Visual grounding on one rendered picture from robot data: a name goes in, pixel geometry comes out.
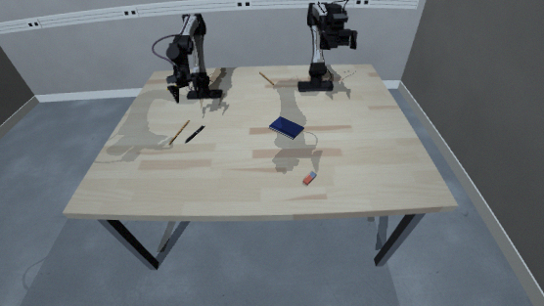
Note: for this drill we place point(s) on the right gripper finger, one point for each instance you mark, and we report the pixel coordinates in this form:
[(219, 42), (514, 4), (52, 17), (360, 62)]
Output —
[(196, 82), (173, 89)]

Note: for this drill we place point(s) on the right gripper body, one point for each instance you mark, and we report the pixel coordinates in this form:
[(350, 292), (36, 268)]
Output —
[(187, 76)]

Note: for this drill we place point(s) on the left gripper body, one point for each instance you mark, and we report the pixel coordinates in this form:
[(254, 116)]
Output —
[(338, 36)]

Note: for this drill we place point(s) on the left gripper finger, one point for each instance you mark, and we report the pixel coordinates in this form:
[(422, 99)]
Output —
[(324, 40), (353, 45)]

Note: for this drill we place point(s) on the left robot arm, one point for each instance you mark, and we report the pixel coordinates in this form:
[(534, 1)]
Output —
[(318, 67)]

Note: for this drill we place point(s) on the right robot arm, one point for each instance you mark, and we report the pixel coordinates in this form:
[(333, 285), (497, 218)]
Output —
[(182, 47)]

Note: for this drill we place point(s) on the red and blue eraser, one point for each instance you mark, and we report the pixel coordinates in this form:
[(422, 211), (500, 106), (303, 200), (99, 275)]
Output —
[(309, 178)]

